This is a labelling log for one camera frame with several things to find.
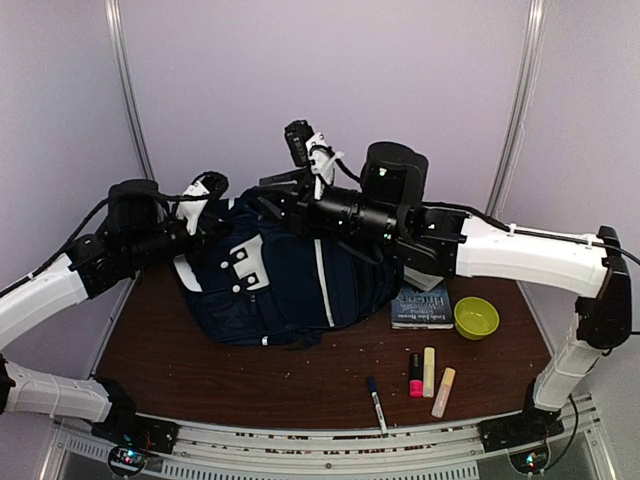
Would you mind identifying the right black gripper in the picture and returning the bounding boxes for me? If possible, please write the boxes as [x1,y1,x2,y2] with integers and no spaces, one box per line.
[248,168,400,246]

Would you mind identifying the navy blue student backpack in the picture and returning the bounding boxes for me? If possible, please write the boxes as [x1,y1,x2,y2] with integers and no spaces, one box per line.
[173,192,404,348]

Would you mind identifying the dark blue paperback book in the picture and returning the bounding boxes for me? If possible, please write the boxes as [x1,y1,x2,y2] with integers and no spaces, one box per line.
[390,281,454,330]

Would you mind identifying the pale green notebook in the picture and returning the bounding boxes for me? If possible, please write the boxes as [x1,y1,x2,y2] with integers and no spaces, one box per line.
[404,266,444,292]

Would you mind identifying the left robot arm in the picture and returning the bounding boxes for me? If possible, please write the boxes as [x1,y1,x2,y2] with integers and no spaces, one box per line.
[1,178,225,444]

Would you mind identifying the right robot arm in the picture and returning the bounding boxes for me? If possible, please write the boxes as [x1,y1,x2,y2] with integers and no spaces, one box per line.
[258,142,632,442]

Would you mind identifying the yellow highlighter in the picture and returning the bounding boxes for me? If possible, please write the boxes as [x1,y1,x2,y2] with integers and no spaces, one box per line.
[422,347,435,398]

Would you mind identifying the pink black highlighter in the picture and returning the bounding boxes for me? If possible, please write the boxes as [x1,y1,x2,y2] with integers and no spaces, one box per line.
[409,352,423,398]

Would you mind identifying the lime green plastic bowl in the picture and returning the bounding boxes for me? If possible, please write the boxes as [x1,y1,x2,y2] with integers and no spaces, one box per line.
[453,296,500,341]

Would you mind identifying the blue capped whiteboard marker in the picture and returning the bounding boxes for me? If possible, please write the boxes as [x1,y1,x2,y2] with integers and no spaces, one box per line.
[366,376,389,438]

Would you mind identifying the pale orange highlighter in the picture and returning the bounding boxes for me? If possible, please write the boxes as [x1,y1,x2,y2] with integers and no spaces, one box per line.
[431,367,456,418]

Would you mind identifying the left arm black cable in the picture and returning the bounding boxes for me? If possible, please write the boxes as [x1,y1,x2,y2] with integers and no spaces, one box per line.
[69,191,176,251]

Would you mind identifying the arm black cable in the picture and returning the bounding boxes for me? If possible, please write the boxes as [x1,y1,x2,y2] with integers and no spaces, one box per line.
[464,209,640,336]
[69,191,176,251]

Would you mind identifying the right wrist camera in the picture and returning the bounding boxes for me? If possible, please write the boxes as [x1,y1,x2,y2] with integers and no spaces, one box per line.
[283,119,346,196]

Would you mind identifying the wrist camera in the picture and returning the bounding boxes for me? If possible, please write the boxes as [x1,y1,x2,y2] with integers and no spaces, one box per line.
[283,119,346,196]
[174,171,229,236]

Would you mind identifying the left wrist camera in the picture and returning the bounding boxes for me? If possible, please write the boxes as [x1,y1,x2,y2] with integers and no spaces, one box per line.
[174,171,229,236]

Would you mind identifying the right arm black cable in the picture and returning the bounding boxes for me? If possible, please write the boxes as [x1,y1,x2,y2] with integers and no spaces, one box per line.
[464,209,640,336]

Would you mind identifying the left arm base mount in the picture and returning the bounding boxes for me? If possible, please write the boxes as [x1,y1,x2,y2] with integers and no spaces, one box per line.
[91,416,179,479]

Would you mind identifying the front aluminium rail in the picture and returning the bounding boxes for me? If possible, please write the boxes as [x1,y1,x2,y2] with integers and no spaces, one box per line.
[44,399,616,480]

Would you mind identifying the left aluminium frame post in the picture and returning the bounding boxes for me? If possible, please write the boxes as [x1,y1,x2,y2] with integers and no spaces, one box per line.
[104,0,155,180]

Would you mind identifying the aluminium frame post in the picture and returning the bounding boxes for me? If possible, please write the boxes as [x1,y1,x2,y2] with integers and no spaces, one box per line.
[104,0,155,180]
[485,0,548,217]

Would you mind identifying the right aluminium frame post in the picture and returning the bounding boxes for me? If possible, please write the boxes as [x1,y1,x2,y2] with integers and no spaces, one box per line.
[485,0,548,217]

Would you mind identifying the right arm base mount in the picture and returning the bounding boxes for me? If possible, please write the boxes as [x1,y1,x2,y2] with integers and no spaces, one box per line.
[478,413,565,476]

